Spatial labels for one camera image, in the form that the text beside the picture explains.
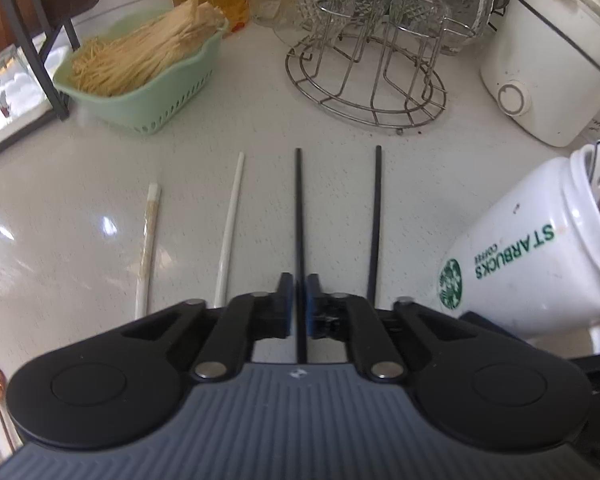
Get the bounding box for white Starbucks mug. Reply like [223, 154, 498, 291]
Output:
[436, 145, 600, 354]

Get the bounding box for metal wire cup rack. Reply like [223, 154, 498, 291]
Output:
[275, 0, 496, 133]

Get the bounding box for bundle of dried noodles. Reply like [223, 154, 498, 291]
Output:
[71, 0, 225, 98]

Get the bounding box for black chopstick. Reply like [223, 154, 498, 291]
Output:
[366, 145, 382, 306]
[294, 148, 308, 363]

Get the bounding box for white electric cooker pot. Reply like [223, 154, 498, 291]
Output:
[480, 0, 600, 148]

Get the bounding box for white chopstick with beige pattern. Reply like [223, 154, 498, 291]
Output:
[134, 183, 160, 320]

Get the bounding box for black metal dish rack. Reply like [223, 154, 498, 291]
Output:
[0, 0, 80, 155]

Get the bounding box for green plastic basket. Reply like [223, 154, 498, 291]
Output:
[53, 24, 228, 136]

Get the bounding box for plain white chopstick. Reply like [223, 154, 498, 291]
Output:
[212, 152, 245, 309]

